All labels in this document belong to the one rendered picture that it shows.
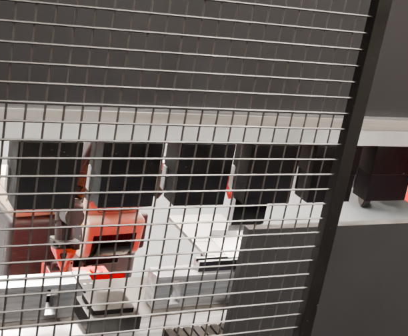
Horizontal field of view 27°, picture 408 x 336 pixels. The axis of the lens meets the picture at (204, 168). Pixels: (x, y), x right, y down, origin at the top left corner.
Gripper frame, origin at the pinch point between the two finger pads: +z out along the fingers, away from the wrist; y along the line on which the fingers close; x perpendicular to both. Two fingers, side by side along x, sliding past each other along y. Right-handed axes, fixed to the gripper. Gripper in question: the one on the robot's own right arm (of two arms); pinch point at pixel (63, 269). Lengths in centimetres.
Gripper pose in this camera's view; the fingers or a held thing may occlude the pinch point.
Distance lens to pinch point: 252.0
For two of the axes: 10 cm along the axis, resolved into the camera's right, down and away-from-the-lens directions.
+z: -0.5, 9.9, 1.2
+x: 8.8, -0.1, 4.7
